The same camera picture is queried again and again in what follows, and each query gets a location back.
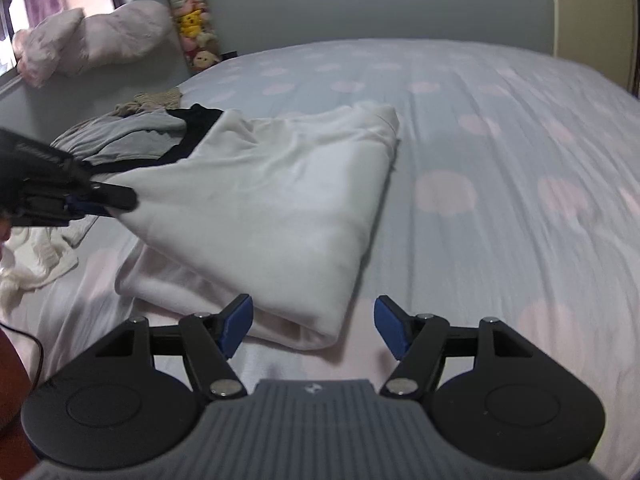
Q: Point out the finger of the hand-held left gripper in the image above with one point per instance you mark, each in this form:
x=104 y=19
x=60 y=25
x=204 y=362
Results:
x=97 y=211
x=120 y=197

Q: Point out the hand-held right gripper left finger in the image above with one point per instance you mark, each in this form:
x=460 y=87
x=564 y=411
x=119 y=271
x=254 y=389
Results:
x=235 y=325

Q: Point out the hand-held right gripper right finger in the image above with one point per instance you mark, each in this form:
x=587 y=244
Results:
x=392 y=327

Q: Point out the white sweatshirt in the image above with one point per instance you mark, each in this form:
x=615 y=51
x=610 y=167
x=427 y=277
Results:
x=275 y=210

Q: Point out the grey garment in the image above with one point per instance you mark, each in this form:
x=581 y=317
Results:
x=140 y=140

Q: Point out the white crinkled garment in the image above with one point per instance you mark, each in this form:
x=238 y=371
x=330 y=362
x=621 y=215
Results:
x=35 y=260

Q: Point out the khaki knit sweater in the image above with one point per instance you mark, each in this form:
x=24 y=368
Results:
x=150 y=99

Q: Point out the black garment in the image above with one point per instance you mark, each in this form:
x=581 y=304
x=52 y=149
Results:
x=200 y=120

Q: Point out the rolled grey dotted duvet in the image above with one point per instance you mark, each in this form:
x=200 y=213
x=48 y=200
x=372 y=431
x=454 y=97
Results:
x=110 y=35

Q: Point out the clear tube of plush toys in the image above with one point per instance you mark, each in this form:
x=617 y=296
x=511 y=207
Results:
x=192 y=25

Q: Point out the bed with pink dotted sheet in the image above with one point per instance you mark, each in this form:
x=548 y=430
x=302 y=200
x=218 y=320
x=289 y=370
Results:
x=500 y=160

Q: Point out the cream door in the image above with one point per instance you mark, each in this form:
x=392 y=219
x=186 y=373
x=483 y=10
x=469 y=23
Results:
x=595 y=20

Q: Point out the dark wall socket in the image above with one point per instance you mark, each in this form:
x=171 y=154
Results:
x=229 y=54

